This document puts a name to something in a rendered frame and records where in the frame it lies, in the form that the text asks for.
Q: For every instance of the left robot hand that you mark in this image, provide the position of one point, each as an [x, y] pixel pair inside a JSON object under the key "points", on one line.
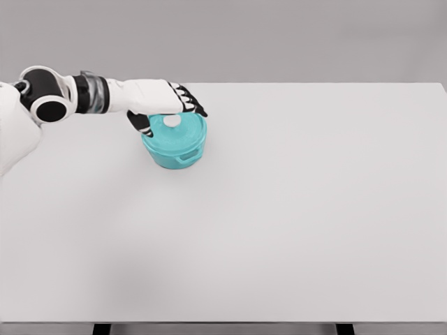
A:
{"points": [[153, 97]]}

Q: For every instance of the teal pot lid white knob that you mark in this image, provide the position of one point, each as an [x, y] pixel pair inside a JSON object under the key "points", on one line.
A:
{"points": [[176, 130]]}

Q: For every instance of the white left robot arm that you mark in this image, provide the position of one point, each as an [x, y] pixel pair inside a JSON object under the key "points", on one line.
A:
{"points": [[52, 97]]}

